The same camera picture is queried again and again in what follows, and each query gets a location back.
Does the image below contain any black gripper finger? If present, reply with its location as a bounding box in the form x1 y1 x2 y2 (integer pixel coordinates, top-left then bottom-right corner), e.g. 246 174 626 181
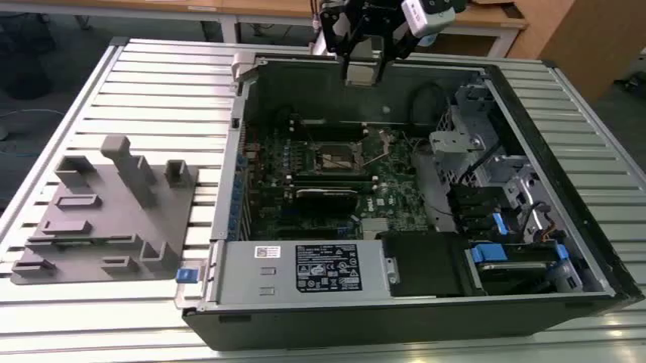
375 20 423 83
318 5 367 83

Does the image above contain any silver CPU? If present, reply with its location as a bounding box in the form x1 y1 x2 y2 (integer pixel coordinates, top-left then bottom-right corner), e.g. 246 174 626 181
346 56 386 89

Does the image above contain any metal socket cover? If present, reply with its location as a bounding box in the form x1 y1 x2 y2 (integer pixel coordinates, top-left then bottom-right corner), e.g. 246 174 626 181
363 126 394 169

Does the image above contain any CPU socket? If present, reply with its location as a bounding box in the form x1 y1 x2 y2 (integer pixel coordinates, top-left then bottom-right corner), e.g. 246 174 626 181
311 141 367 175

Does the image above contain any wooden desk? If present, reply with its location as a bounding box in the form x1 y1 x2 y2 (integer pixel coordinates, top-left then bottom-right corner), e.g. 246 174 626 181
0 0 238 45
234 0 530 58

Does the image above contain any grey case latch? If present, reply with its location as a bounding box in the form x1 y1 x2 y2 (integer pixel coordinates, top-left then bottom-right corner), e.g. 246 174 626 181
230 52 259 83

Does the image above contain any perforated metal drive cage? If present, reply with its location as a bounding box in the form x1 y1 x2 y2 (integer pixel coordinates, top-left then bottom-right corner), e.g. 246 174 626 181
431 83 508 190

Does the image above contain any green RAM stick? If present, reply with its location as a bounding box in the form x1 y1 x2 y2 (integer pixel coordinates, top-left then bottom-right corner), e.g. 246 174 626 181
294 180 379 191

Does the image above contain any green motherboard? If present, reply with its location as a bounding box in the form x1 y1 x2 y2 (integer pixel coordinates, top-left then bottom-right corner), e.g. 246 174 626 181
240 120 440 241

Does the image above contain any black graphics card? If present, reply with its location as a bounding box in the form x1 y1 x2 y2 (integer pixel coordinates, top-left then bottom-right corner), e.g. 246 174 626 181
294 187 360 219

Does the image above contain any wooden cabinet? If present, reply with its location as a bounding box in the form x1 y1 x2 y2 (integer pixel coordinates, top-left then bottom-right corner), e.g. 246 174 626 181
503 0 646 104

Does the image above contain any silver chipset heatsink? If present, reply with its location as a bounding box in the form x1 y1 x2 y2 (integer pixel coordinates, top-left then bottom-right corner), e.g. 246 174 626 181
360 217 394 233

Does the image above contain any black disk bay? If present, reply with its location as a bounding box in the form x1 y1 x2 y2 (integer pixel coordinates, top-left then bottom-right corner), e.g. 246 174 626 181
446 185 519 237

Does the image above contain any blue disk carrier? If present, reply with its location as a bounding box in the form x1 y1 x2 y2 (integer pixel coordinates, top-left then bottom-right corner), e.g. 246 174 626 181
488 212 508 236
466 243 570 283

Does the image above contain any grey power supply unit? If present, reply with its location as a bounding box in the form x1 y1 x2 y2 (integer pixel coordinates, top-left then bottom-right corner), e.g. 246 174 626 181
209 240 394 304

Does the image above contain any hard disk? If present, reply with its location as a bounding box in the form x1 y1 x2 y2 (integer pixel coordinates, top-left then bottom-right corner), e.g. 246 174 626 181
476 262 553 295

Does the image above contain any grey parts rack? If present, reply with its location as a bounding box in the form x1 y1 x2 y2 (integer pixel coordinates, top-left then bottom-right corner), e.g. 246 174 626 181
8 135 200 287

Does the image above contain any black PC case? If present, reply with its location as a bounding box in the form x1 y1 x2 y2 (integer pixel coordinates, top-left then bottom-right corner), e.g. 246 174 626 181
173 51 646 352

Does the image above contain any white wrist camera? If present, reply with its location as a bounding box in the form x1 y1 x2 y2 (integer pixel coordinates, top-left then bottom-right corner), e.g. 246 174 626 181
400 0 458 39

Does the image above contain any black cable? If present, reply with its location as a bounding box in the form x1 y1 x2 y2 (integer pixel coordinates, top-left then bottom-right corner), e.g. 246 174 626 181
522 201 553 237
407 80 454 128
455 138 503 186

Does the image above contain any silver metal bracket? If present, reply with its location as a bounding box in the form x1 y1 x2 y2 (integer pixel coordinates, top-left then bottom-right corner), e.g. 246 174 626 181
428 130 487 156

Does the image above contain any coloured wire bundle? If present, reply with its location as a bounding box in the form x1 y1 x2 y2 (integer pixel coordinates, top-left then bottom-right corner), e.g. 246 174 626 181
535 222 565 245

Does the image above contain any blue floor cable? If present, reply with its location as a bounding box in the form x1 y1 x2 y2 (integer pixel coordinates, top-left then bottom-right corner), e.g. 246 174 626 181
0 107 68 160

